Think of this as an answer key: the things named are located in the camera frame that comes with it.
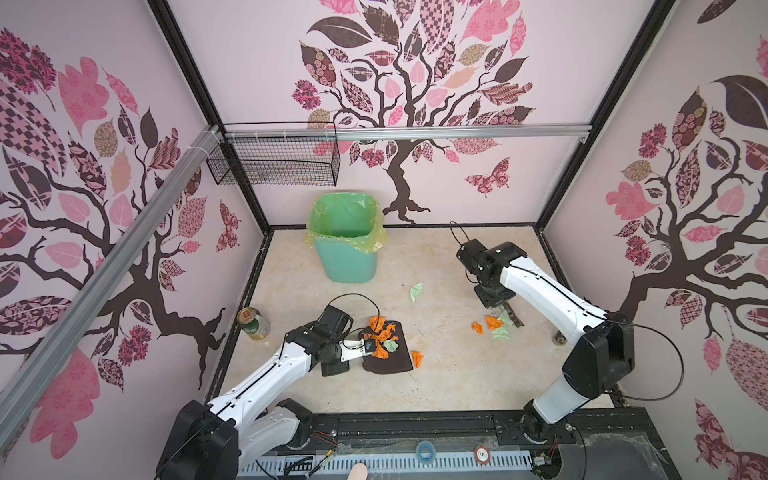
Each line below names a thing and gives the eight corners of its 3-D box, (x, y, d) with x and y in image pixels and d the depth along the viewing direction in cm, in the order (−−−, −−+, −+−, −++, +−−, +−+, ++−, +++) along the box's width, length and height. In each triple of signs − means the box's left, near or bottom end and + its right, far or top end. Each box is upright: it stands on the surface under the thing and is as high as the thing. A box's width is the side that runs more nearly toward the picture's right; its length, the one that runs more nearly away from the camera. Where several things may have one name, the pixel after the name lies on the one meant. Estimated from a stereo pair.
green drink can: (247, 342, 91) (232, 326, 83) (254, 323, 95) (240, 306, 87) (268, 342, 91) (255, 326, 83) (273, 323, 95) (261, 306, 87)
